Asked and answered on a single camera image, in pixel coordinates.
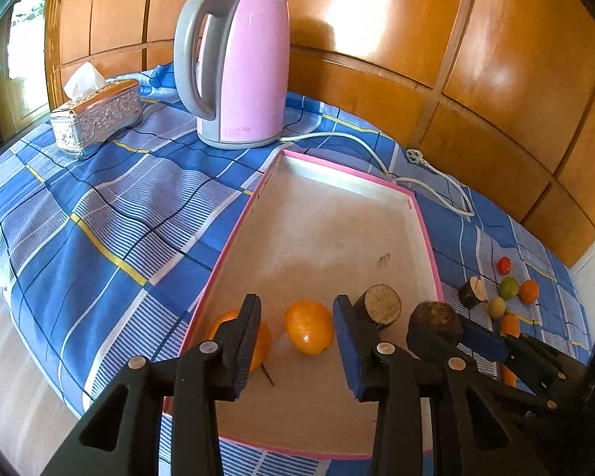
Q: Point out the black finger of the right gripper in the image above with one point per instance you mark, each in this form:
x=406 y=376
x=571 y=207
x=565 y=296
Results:
x=481 y=339
x=429 y=371

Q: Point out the blue plaid tablecloth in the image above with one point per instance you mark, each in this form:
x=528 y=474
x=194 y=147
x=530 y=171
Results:
x=104 y=257

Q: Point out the wooden door frame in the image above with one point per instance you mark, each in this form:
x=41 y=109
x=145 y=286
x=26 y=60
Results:
x=23 y=87

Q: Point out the orange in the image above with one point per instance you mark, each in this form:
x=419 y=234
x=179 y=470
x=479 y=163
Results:
x=262 y=345
x=310 y=327

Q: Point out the small yellow fruit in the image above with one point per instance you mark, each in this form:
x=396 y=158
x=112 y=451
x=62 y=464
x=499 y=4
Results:
x=496 y=308

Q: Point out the orange tangerine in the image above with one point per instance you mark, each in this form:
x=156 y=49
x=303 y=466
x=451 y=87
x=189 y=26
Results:
x=528 y=292

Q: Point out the green tomato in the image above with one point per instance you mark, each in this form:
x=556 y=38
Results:
x=508 y=288

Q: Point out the silver ornate tissue box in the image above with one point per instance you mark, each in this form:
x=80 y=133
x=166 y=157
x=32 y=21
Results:
x=96 y=109

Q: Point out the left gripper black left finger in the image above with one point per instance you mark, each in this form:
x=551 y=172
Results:
x=120 y=432

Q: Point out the dark round radish top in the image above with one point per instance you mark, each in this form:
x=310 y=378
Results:
x=434 y=332

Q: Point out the small dark radish piece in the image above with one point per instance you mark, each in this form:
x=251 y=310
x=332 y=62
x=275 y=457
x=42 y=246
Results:
x=473 y=292

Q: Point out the red tomato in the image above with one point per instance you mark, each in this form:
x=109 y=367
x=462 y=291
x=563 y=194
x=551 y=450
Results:
x=504 y=266

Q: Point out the pink rimmed tray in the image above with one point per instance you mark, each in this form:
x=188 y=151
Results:
x=314 y=230

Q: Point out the dark cylindrical radish piece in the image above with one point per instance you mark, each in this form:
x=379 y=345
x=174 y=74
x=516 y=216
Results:
x=380 y=305

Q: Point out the pink electric kettle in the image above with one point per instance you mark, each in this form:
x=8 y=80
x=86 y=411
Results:
x=231 y=67

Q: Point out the orange carrot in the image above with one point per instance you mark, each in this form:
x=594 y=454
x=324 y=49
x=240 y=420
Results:
x=509 y=325

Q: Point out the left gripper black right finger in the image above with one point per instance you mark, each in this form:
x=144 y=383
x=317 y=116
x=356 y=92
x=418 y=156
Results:
x=384 y=373

